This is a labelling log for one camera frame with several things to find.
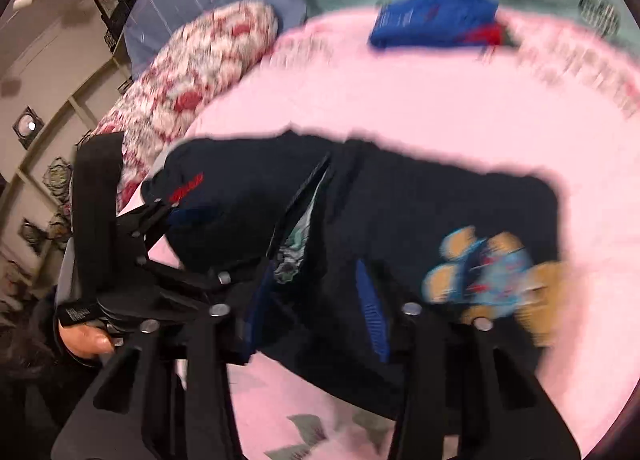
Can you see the dark navy pants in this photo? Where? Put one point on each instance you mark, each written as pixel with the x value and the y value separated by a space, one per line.
pixel 410 200

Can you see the white wall shelf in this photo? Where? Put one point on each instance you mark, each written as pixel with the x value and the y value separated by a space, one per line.
pixel 45 159

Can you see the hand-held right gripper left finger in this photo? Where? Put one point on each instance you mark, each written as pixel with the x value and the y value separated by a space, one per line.
pixel 252 310

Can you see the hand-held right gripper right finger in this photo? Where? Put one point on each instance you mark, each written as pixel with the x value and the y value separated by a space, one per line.
pixel 372 315

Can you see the person's left hand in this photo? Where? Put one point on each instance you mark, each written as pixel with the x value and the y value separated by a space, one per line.
pixel 85 342

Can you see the red folded garment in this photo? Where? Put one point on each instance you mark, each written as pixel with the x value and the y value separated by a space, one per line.
pixel 487 34

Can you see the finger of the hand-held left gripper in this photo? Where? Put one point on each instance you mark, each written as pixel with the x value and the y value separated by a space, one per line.
pixel 152 215
pixel 200 282

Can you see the round framed ornament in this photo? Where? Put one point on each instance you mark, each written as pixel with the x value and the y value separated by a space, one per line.
pixel 27 125

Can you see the person's left forearm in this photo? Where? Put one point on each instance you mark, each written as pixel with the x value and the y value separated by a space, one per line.
pixel 30 370

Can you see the blue folded garment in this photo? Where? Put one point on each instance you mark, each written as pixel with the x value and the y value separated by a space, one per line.
pixel 430 14

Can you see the red floral quilt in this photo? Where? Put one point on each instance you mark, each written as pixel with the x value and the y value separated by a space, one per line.
pixel 200 69

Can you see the pink floral bedsheet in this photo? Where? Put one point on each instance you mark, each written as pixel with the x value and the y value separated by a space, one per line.
pixel 425 99

